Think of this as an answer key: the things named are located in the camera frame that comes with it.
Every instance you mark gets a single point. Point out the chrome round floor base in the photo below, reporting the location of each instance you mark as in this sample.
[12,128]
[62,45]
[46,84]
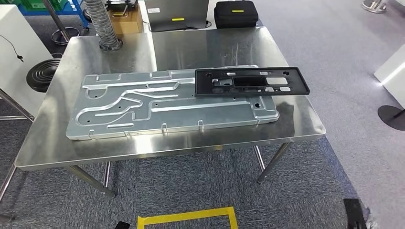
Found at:
[375,6]

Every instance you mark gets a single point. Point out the black round stool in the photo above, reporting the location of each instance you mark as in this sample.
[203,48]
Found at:
[42,75]

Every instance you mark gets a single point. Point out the white cabinet panel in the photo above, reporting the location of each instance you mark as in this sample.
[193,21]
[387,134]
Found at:
[28,31]

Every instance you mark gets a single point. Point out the black round floor base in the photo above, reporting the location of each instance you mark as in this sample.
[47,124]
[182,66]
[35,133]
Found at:
[390,118]

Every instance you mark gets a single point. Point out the large stamped metal plate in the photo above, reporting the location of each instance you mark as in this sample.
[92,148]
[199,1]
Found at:
[189,117]

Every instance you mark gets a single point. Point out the green plastic crate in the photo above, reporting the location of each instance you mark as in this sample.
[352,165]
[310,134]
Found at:
[41,3]

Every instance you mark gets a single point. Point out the chrome stanchion post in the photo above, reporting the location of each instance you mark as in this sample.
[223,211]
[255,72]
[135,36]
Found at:
[57,19]

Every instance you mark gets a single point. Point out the yellow floor tape square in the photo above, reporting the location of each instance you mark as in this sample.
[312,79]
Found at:
[186,216]

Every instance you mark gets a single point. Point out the grey laptop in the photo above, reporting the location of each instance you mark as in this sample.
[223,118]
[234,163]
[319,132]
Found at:
[177,11]

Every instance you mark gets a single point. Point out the black zip case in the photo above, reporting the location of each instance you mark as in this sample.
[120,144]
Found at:
[235,17]

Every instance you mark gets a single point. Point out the black plastic plate bracket part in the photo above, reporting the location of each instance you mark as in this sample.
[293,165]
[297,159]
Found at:
[297,82]

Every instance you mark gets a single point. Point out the white floor box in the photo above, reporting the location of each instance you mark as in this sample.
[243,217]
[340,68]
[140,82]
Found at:
[394,75]

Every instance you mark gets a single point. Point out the brown cardboard box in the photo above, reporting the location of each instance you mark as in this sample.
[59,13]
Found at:
[128,23]

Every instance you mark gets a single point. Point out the blue metal cart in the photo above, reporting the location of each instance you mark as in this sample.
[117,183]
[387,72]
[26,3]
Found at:
[79,12]

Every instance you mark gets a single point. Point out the stainless steel workbench table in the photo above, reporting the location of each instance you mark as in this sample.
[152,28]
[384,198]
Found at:
[205,47]

